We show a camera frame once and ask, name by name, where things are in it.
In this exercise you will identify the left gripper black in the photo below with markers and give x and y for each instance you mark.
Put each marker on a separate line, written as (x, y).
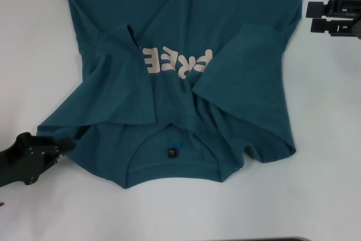
(19, 159)

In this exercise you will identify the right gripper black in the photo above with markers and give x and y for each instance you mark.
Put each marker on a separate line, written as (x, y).
(356, 30)

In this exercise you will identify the teal t-shirt with FREE print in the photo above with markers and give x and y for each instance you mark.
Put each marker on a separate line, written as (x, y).
(183, 12)

